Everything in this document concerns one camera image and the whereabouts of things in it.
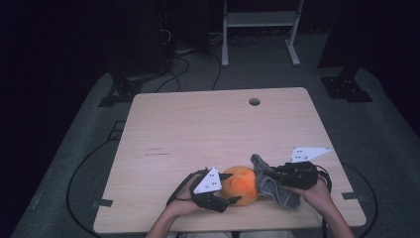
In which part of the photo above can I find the black stand with legs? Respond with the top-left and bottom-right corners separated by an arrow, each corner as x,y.
98,63 -> 167,108

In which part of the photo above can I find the black stand base plate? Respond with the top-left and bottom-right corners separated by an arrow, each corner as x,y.
320,67 -> 374,103

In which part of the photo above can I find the black floor tape outline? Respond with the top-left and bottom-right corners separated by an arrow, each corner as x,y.
107,120 -> 127,142

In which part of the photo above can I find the grey fleece cloth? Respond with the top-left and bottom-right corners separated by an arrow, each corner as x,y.
250,153 -> 301,212

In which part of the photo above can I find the person's right hand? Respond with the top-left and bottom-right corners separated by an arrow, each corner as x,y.
284,176 -> 334,216

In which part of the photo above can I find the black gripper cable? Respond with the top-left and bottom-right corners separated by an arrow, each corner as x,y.
165,168 -> 207,206
315,164 -> 333,193

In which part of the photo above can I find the grey tape strip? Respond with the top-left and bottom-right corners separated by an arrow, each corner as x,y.
92,197 -> 114,208
341,191 -> 367,202

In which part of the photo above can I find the white metal stand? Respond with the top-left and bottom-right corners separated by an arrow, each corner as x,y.
221,0 -> 305,68

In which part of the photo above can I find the orange fruit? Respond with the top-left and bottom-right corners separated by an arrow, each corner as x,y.
219,165 -> 260,207

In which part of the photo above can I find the person's left hand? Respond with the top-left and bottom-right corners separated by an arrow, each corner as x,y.
165,178 -> 202,218

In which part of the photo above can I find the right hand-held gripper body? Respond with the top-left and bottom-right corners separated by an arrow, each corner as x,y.
275,146 -> 332,191

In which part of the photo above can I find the long looped black floor cable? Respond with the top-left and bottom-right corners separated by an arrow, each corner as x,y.
341,162 -> 379,238
65,138 -> 117,238

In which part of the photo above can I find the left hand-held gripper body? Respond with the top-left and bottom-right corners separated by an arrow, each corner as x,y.
188,167 -> 231,214

